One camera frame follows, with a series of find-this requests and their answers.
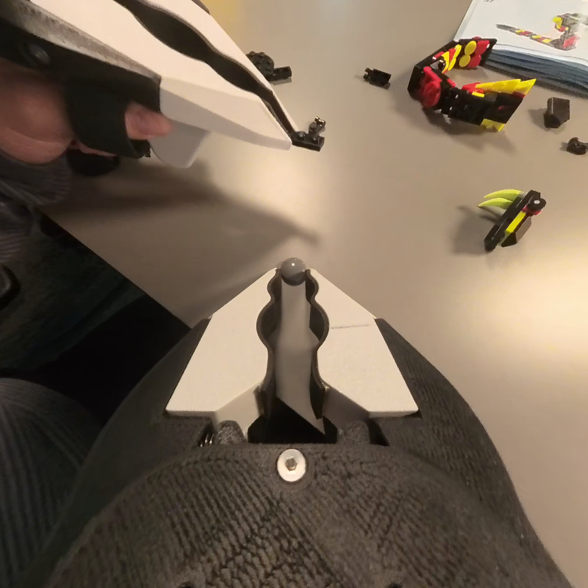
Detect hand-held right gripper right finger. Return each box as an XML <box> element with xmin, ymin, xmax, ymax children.
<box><xmin>304</xmin><ymin>269</ymin><xmax>420</xmax><ymax>439</ymax></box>

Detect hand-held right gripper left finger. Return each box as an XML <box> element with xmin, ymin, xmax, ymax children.
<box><xmin>165</xmin><ymin>269</ymin><xmax>282</xmax><ymax>439</ymax></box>

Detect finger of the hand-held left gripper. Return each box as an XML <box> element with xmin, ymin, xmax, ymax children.
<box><xmin>32</xmin><ymin>0</ymin><xmax>297</xmax><ymax>169</ymax></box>
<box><xmin>119</xmin><ymin>0</ymin><xmax>300</xmax><ymax>134</ymax></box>

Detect black studded toy brick plate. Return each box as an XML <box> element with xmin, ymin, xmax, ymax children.
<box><xmin>292</xmin><ymin>117</ymin><xmax>327</xmax><ymax>153</ymax></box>

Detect grey ball toy brick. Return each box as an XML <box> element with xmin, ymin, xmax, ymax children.
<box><xmin>281</xmin><ymin>257</ymin><xmax>307</xmax><ymax>284</ymax></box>

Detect black toy brick green claws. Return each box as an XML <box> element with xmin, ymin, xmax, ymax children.
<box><xmin>478</xmin><ymin>188</ymin><xmax>547</xmax><ymax>253</ymax></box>

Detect red yellow toy brick arm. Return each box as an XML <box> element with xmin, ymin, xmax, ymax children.
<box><xmin>407</xmin><ymin>37</ymin><xmax>537</xmax><ymax>134</ymax></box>

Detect person's left forearm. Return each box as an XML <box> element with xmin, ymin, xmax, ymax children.
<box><xmin>0</xmin><ymin>154</ymin><xmax>76</xmax><ymax>212</ymax></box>

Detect person's left hand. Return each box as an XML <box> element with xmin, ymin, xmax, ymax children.
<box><xmin>0</xmin><ymin>59</ymin><xmax>172</xmax><ymax>164</ymax></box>

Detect person's grey sweater torso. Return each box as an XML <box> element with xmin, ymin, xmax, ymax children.
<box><xmin>0</xmin><ymin>202</ymin><xmax>157</xmax><ymax>588</ymax></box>

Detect open instruction booklet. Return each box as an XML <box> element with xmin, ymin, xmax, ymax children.
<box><xmin>452</xmin><ymin>0</ymin><xmax>588</xmax><ymax>95</ymax></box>

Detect black toy brick wedge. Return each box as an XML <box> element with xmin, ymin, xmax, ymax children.
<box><xmin>543</xmin><ymin>97</ymin><xmax>571</xmax><ymax>129</ymax></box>

